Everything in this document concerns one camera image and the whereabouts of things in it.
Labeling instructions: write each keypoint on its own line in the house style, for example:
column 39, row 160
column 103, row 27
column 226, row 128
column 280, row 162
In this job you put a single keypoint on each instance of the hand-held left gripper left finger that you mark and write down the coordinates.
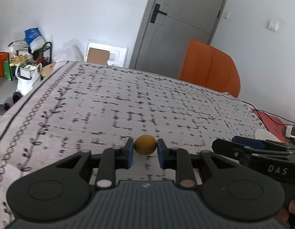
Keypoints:
column 129, row 152

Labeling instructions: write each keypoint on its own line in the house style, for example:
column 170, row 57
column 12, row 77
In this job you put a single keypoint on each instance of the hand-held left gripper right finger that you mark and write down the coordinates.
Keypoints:
column 161, row 153

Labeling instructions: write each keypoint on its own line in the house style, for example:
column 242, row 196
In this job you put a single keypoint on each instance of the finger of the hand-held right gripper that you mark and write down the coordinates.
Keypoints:
column 247, row 142
column 229, row 149

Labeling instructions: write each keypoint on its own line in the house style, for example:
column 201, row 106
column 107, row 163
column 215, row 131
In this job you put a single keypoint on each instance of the brown kiwi fruit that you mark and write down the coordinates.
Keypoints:
column 145, row 144

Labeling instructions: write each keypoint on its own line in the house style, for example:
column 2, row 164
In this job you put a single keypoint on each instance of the white plate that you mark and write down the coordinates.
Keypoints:
column 266, row 134

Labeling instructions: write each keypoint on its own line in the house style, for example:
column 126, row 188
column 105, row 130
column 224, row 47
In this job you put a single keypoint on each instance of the red booklet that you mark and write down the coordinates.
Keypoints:
column 269, row 121

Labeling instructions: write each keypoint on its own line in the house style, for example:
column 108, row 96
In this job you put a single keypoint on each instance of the grey patterned tablecloth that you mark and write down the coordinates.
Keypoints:
column 114, row 100

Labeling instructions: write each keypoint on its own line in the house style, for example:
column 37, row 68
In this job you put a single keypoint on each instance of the orange chair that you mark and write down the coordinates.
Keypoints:
column 209, row 66

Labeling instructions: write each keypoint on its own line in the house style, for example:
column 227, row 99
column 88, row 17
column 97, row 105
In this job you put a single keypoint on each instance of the white framed board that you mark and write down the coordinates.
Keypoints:
column 118, row 52

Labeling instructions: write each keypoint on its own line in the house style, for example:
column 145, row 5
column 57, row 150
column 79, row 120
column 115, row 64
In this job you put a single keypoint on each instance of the brown cardboard sheet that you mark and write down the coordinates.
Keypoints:
column 98, row 56

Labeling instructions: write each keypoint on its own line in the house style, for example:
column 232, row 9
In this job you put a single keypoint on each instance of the brown paper bag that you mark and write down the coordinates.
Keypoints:
column 47, row 70

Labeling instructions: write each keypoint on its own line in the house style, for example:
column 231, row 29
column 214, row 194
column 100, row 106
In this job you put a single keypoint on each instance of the clear plastic bag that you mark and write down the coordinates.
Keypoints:
column 68, row 53

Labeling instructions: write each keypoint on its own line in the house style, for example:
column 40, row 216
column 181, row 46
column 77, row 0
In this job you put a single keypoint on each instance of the white plastic bag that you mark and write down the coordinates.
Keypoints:
column 24, row 85

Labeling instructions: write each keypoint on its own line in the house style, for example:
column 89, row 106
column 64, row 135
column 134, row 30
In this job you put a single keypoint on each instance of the black shoe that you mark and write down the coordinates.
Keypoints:
column 4, row 108
column 17, row 97

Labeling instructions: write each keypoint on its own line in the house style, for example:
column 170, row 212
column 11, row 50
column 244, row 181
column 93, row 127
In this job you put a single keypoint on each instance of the black shoe rack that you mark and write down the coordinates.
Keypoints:
column 48, row 50

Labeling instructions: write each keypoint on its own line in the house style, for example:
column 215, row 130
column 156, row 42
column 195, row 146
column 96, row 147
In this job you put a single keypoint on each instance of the yellow slippers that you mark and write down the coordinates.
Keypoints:
column 17, row 60

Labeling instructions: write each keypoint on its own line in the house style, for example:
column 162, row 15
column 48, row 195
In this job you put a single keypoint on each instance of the green bag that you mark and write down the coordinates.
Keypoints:
column 7, row 71

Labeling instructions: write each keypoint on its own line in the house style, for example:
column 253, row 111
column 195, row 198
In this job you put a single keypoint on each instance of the grey door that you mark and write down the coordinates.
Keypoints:
column 183, row 7

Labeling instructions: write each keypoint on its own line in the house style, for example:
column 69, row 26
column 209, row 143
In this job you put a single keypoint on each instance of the blue and white bag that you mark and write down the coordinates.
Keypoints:
column 34, row 39

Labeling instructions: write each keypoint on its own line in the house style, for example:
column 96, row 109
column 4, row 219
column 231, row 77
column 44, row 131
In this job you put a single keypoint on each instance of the orange paper bag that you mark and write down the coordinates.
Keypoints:
column 0, row 64

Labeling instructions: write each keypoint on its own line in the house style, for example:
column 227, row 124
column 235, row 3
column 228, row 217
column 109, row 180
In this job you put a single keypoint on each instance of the white square wall switch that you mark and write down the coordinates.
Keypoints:
column 272, row 25

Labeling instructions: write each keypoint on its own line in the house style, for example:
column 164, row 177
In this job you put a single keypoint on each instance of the small white wall switch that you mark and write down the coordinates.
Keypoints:
column 227, row 15

